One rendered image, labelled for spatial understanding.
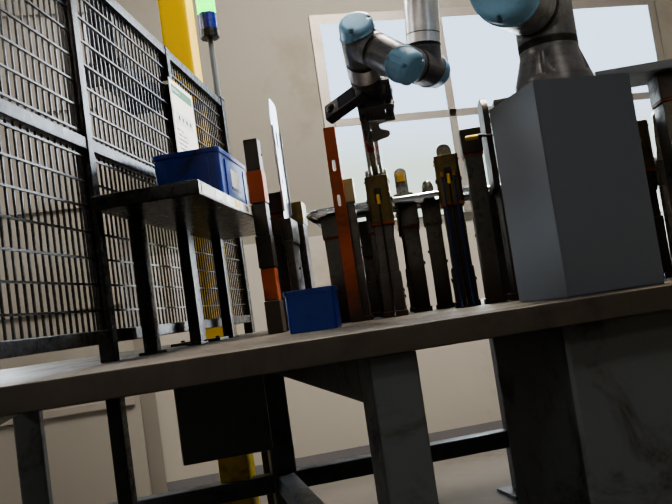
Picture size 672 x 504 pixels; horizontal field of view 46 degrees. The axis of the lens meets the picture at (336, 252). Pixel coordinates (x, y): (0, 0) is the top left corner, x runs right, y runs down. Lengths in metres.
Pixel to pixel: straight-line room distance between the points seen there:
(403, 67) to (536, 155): 0.32
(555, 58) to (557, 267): 0.40
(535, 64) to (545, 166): 0.22
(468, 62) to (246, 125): 1.20
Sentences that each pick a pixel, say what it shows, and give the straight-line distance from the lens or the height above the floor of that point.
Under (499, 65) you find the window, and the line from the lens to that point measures 4.33.
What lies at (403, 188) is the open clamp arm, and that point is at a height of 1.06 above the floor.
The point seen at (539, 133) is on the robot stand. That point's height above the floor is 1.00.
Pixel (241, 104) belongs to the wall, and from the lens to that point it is 3.93.
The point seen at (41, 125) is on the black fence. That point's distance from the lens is 1.53.
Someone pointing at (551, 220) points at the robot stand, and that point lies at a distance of 1.50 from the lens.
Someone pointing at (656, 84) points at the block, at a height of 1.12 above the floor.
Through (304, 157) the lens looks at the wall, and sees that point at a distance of 3.91.
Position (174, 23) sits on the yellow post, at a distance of 2.88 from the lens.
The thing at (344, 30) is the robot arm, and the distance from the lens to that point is 1.69.
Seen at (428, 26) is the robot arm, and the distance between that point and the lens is 1.78.
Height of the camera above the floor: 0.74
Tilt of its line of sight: 4 degrees up
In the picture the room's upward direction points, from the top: 8 degrees counter-clockwise
